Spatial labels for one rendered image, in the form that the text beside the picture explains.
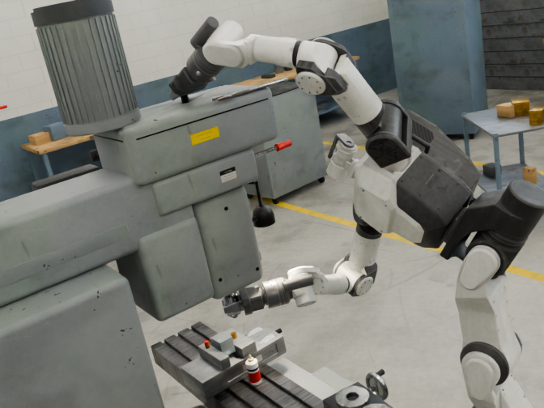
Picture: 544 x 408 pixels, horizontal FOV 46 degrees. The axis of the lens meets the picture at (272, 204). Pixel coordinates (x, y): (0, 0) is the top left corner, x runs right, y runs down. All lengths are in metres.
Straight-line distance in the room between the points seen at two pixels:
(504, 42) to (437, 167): 8.46
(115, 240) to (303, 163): 5.18
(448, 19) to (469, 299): 5.99
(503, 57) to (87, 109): 9.01
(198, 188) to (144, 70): 7.21
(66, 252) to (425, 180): 0.97
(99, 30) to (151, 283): 0.67
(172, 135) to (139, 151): 0.10
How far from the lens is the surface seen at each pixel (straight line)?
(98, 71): 1.67
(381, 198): 1.80
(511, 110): 5.38
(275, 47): 1.61
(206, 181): 1.79
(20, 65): 8.42
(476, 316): 1.95
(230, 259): 1.90
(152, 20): 9.03
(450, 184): 1.84
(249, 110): 1.83
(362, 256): 2.20
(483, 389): 2.02
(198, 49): 1.73
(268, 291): 2.04
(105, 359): 1.67
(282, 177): 6.61
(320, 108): 9.71
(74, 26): 1.66
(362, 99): 1.64
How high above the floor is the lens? 2.17
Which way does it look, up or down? 19 degrees down
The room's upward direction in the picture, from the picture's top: 11 degrees counter-clockwise
